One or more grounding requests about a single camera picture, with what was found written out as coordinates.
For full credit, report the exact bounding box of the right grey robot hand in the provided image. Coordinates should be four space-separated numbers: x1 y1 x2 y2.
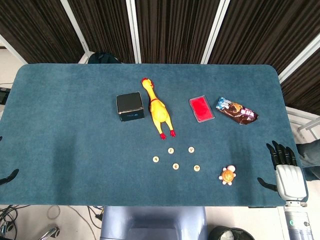
257 140 309 202

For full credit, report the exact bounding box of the person in dark jeans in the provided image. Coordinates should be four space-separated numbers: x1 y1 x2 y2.
296 141 320 181

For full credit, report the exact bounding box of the white metal rack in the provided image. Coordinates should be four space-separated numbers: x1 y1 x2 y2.
286 106 320 141

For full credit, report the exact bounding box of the orange turtle toy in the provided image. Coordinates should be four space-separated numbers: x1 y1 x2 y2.
218 164 236 186

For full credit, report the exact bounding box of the black trash bin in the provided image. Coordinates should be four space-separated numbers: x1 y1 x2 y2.
212 225 252 240

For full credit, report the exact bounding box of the brown snack bag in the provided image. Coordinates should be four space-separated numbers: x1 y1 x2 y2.
215 96 260 125

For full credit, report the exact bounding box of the dark fabric partition panel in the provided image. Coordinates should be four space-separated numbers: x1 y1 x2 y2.
0 0 85 65
279 56 320 116
134 0 222 65
208 0 320 73
67 0 138 64

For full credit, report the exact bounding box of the red ink pad case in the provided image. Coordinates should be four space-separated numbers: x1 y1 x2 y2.
188 95 215 124

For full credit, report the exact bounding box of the blue-grey robot torso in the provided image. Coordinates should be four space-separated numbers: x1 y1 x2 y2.
99 206 208 240

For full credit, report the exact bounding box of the yellow rubber chicken toy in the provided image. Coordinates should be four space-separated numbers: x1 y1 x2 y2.
141 77 177 140

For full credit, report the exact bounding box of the black cardboard box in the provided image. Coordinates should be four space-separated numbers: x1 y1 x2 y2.
116 91 145 123

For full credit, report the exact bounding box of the blue carpet table mat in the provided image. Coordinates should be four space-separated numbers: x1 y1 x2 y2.
0 63 309 208

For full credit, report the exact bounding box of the dark chair back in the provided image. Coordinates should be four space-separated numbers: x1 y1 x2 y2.
87 51 122 65

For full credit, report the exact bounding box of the chrome metal leg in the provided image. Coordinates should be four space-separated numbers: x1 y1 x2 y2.
37 224 61 240

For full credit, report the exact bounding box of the black electronic device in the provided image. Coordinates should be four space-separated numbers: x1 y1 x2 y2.
0 86 11 104

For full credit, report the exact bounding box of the black cable with plug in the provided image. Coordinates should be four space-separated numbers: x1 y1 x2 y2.
87 206 105 222

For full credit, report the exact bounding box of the black floor cable tangle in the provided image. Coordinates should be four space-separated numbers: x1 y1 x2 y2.
0 204 33 240

